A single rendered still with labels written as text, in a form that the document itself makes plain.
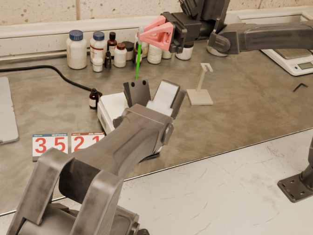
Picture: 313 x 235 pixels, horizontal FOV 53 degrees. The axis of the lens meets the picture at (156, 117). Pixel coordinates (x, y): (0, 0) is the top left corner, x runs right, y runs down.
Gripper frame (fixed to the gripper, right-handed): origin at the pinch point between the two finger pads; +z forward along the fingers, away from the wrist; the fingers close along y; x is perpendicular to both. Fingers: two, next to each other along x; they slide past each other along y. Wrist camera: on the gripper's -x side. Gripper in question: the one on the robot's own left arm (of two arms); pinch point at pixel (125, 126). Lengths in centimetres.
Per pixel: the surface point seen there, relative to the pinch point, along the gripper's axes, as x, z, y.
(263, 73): -6, 28, -72
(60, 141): 2.1, 14.1, 14.6
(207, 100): -0.3, 20.1, -37.8
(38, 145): 2.0, 15.0, 20.1
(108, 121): -0.9, 11.7, 1.1
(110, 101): -6.2, 14.6, -1.4
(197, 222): 25.4, -9.6, -10.8
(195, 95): -2.9, 23.2, -35.0
